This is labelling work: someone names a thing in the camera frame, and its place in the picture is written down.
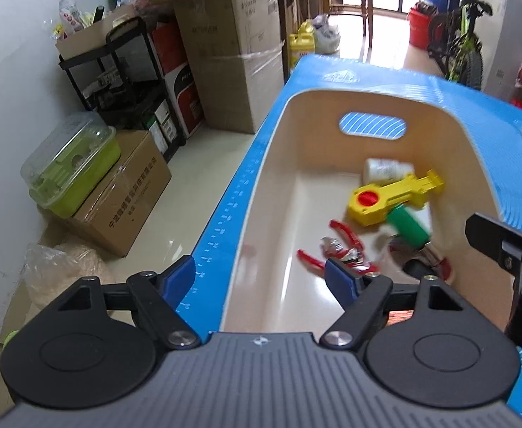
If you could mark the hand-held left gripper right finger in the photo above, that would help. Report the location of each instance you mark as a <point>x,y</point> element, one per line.
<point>341,283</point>

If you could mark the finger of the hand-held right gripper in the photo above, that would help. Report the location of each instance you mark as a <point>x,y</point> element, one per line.
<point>501,240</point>

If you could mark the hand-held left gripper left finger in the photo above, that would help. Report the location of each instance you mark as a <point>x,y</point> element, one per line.
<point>178,281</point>

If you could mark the cream plastic storage bin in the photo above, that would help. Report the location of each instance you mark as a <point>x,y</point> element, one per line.
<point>287,214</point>

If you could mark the black earbuds case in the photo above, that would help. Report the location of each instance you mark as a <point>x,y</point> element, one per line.
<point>414,269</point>

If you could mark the yellow toy tool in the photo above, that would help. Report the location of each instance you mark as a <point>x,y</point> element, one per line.
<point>377,207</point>

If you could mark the brown printed cardboard box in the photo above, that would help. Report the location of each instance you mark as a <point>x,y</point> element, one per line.
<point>127,205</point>

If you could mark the white plastic bottle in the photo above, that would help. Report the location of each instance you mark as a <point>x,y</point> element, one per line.
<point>383,170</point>

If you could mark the clear bag of grain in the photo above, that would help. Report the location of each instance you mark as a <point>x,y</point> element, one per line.
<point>51,272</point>

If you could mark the blue ruled mat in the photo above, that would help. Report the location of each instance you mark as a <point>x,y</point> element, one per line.
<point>488,111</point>

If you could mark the green container with clear lid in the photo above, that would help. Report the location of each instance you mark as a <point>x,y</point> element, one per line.
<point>82,174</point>

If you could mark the small white green box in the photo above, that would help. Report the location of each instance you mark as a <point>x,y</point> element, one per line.
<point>165,127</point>

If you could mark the black shelf rack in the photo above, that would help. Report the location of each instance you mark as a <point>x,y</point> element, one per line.
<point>125,113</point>

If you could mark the white red appliance carton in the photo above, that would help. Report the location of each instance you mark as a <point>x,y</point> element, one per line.
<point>187,102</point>

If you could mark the green lidded white container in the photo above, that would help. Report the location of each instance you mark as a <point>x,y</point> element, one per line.
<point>9,338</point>

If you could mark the green black bicycle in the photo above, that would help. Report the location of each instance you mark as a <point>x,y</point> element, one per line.
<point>461,49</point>

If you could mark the white cabinet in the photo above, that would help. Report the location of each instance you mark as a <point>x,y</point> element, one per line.
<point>510,31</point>

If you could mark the large wrapped cardboard box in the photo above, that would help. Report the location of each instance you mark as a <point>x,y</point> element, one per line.
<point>238,62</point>

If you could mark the red bucket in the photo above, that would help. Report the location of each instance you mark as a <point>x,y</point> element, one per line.
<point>421,26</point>

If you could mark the yellow plastic jug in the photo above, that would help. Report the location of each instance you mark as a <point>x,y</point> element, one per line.
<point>302,51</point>

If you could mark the grey plastic bag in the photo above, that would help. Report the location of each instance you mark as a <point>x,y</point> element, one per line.
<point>328,35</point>

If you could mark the open cardboard box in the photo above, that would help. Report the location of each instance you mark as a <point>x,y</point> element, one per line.
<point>91,35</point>

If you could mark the white printed packet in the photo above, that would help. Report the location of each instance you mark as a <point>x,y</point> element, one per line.
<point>71,15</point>

